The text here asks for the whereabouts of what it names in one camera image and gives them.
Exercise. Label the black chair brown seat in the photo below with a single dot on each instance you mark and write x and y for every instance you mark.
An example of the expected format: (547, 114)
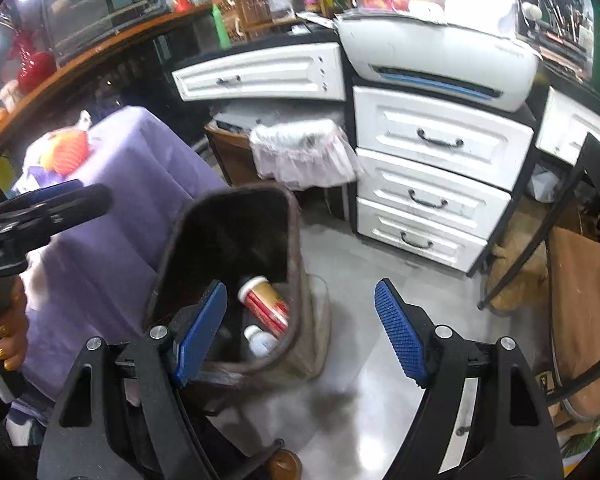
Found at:
(585, 300)

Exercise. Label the glass display case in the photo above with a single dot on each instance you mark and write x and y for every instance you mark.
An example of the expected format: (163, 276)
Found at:
(95, 10)

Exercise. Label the bag of orange fruit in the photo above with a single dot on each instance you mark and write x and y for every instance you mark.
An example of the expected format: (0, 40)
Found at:
(67, 152)

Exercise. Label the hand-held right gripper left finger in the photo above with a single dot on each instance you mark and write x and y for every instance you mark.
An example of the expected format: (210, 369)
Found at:
(200, 330)

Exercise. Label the person's left hand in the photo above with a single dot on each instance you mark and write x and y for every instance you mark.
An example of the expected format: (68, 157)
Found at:
(15, 340)

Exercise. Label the green bottle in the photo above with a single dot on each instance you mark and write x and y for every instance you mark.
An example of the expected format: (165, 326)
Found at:
(221, 27)

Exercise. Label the brown cardboard box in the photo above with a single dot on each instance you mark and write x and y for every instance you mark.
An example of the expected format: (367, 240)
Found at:
(230, 155)

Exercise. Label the red label bottle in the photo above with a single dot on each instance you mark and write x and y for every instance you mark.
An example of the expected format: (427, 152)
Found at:
(265, 302)

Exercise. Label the white printer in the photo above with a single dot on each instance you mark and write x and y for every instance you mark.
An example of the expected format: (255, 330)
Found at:
(430, 50)

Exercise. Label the red vase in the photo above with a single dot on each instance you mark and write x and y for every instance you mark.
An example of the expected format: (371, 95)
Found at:
(35, 70)

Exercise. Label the small white bottle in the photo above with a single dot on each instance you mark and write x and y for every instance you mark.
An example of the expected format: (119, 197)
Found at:
(260, 342)

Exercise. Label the cluttered wall rack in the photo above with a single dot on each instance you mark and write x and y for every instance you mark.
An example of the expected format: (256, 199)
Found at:
(555, 35)

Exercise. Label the purple floral tablecloth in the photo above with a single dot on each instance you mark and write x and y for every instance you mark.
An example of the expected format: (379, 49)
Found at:
(120, 200)

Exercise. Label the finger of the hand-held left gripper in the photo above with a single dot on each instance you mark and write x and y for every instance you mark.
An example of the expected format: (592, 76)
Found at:
(40, 194)
(80, 205)

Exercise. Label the waste bin with white liner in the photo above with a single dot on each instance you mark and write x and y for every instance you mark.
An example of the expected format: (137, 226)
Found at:
(300, 155)

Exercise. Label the wide white drawer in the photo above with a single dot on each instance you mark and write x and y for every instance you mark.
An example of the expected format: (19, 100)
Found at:
(270, 72)

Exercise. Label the brown felt trash bin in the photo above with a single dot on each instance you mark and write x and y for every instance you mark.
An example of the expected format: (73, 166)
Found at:
(310, 320)

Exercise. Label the curved wooden counter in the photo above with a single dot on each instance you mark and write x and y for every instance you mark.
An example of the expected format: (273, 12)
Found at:
(105, 45)

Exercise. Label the tan cloth bag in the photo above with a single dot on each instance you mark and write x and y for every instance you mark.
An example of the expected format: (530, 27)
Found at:
(520, 275)

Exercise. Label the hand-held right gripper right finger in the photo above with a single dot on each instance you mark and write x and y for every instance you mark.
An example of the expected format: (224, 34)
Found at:
(400, 335)

